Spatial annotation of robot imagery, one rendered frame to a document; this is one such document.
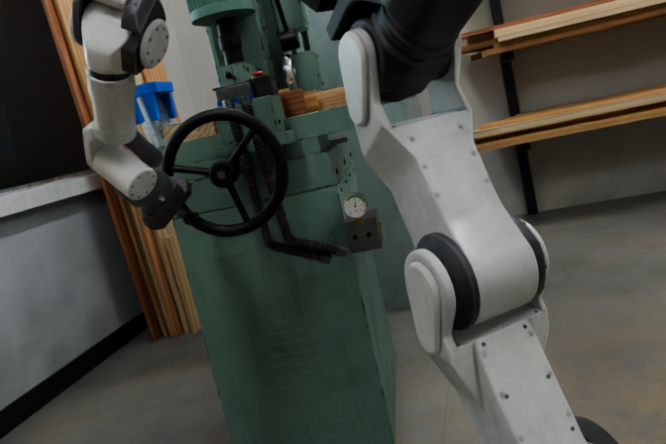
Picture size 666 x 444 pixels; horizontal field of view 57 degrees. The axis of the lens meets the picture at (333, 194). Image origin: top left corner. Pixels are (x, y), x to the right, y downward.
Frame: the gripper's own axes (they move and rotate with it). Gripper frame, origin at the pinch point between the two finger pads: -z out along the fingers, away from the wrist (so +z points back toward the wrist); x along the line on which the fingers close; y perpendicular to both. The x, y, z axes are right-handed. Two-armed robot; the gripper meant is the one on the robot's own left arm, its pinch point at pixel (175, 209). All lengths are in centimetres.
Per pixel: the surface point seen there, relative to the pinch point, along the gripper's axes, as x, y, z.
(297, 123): 34.5, -2.2, -15.8
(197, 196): 6.0, 11.1, -22.2
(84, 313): -61, 90, -138
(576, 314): 54, -84, -117
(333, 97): 49, 0, -27
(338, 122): 40.3, -10.4, -16.8
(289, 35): 59, 23, -27
